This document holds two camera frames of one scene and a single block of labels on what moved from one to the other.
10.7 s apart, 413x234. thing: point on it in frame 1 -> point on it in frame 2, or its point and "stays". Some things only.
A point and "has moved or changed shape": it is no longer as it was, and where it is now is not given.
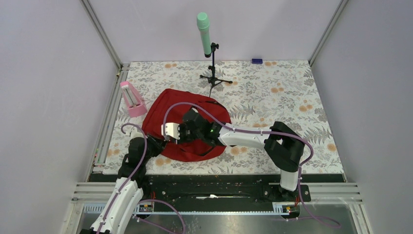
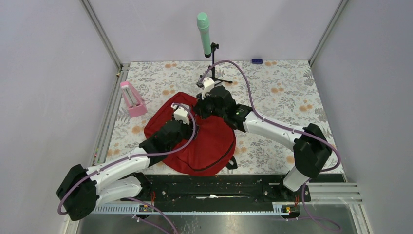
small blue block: [257, 61] stays
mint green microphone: [203, 23] stays
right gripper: [182, 140] -> [200, 106]
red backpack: [167, 106] has moved or changed shape
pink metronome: [135, 104] stays
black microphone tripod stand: [213, 80] stays
